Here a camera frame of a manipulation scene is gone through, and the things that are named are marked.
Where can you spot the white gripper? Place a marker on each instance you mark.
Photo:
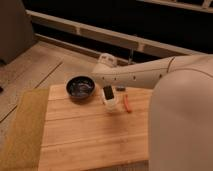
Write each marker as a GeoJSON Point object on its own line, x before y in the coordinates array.
{"type": "Point", "coordinates": [106, 85]}

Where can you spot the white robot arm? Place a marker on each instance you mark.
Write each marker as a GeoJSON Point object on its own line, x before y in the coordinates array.
{"type": "Point", "coordinates": [180, 123]}

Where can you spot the dark ceramic bowl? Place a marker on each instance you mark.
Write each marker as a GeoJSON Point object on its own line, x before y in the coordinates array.
{"type": "Point", "coordinates": [80, 87]}

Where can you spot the white ceramic cup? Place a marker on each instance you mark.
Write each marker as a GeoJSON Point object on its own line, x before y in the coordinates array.
{"type": "Point", "coordinates": [110, 101]}

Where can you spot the small dark block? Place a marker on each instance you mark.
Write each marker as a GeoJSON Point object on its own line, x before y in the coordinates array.
{"type": "Point", "coordinates": [120, 88]}

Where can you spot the wooden bamboo board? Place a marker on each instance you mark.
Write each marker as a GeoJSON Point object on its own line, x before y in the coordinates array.
{"type": "Point", "coordinates": [83, 135]}

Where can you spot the grey cabinet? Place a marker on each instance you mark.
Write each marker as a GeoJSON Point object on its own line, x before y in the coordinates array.
{"type": "Point", "coordinates": [16, 31]}

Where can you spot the yellow-green cloth mat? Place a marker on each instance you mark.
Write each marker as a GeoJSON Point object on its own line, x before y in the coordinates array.
{"type": "Point", "coordinates": [21, 148]}

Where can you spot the white window frame rail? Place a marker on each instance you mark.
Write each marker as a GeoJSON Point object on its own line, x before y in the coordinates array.
{"type": "Point", "coordinates": [111, 37]}

